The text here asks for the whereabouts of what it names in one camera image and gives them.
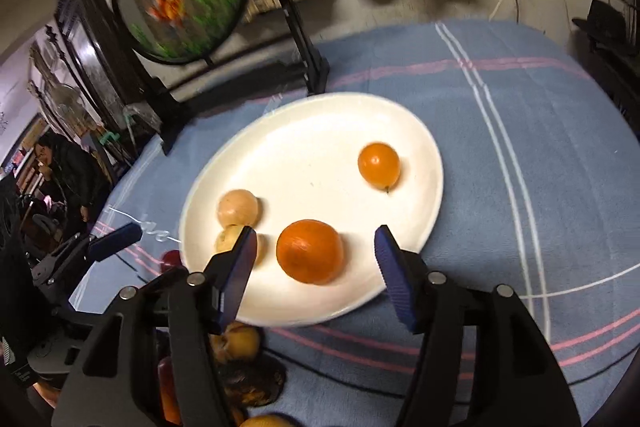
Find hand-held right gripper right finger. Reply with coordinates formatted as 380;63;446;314
374;224;583;427

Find electric fan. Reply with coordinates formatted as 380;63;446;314
47;82;83;122

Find blue striped tablecloth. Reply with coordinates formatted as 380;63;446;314
65;21;640;427

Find dark wooden framed panel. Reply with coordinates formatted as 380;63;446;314
54;0;161;132

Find black hat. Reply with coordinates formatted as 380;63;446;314
572;0;628;46

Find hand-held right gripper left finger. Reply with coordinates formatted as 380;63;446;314
51;224;258;427

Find dark purple fruit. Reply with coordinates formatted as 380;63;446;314
220;354;287;408

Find black desk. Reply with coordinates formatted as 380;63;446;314
582;42;640;128

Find tan fruit with dimple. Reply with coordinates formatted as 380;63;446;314
207;324;262;362

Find large orange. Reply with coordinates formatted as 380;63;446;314
276;219;345;285

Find dark red round fruit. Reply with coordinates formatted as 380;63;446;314
159;249;183;273

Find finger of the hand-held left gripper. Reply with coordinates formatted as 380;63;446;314
31;222;145;304

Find white oval plate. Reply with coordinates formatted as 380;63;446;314
178;92;445;327

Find tan round fruit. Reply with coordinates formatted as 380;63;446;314
217;189;261;228
215;225;266;266

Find small orange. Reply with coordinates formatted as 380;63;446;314
357;142;402;190

